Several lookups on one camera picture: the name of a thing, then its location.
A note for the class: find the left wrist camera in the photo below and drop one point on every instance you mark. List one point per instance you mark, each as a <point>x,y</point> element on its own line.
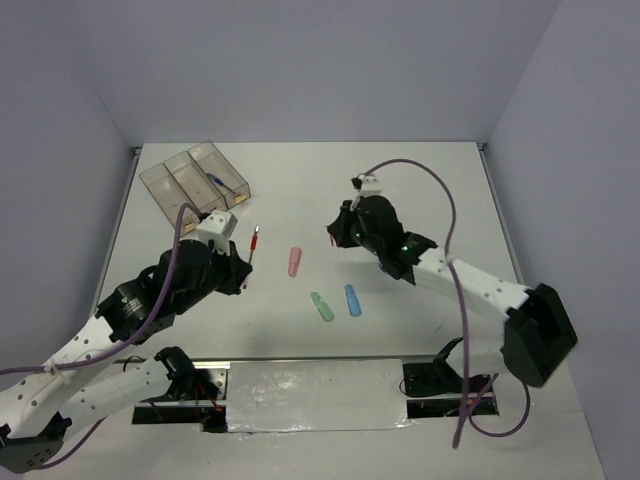
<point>217,227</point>

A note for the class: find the green correction tape case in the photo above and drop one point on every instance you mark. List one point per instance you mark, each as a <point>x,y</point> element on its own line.
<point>322,307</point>

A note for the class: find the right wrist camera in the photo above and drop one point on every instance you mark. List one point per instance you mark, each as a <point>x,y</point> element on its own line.
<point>365,185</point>

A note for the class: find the red gel pen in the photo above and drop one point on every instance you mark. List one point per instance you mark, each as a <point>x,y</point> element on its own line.
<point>252,248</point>

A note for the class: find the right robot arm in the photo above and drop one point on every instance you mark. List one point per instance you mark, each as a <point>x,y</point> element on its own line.
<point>530,331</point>

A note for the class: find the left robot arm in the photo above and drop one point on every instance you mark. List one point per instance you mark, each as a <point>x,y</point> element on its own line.
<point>58,398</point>

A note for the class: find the blue correction tape case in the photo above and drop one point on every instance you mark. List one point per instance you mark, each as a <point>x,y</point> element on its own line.
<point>352,300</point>

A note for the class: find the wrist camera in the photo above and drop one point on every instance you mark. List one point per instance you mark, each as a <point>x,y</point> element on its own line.
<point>217,227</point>
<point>365,185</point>

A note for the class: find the silver tape sheet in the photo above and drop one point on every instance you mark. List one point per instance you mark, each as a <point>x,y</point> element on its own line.
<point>315,396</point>

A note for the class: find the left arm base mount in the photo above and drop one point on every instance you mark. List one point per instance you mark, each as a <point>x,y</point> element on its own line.
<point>196,395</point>

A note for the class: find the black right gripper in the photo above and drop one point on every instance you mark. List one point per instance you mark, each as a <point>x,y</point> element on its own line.
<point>339,228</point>

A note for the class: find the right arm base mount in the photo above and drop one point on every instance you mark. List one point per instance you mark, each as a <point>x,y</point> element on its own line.
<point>432,388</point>

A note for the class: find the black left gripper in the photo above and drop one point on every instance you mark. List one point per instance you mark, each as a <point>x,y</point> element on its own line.
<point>233,284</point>

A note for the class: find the blue gel pen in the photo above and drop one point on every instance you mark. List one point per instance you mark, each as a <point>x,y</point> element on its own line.
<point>219,182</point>

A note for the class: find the clear three-compartment organizer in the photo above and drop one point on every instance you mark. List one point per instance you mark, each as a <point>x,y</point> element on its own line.
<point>185,194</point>

